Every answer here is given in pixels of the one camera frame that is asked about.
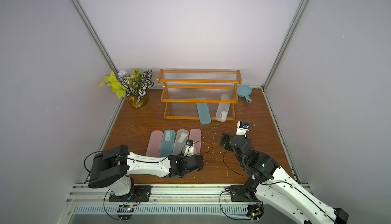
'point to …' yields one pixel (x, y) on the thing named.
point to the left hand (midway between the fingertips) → (200, 160)
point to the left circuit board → (126, 212)
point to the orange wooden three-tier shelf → (182, 90)
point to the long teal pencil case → (167, 143)
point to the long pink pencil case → (155, 143)
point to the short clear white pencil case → (222, 112)
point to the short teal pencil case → (204, 113)
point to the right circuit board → (255, 211)
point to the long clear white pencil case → (182, 136)
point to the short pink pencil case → (195, 136)
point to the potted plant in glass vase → (133, 86)
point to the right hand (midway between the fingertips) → (229, 133)
